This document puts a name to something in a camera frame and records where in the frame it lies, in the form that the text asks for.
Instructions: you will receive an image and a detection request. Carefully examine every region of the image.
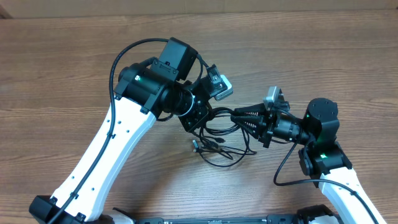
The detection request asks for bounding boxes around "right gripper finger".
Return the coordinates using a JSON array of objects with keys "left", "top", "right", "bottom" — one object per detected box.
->
[
  {"left": 231, "top": 115, "right": 267, "bottom": 139},
  {"left": 234, "top": 103, "right": 267, "bottom": 116}
]

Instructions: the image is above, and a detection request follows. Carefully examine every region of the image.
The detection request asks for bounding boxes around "black thin-plug cable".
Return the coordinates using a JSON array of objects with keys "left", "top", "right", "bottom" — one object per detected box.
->
[{"left": 192, "top": 107, "right": 257, "bottom": 168}]

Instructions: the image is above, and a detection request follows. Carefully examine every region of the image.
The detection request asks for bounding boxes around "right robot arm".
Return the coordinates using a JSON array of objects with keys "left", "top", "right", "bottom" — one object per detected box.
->
[{"left": 231, "top": 98, "right": 385, "bottom": 223}]

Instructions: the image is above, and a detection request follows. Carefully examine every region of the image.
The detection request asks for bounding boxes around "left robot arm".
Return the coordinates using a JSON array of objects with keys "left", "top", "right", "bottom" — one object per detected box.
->
[{"left": 29, "top": 38, "right": 200, "bottom": 223}]

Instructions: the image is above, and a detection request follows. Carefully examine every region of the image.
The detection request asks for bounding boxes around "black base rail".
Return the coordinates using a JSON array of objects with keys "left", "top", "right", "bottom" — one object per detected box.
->
[{"left": 113, "top": 205, "right": 343, "bottom": 224}]

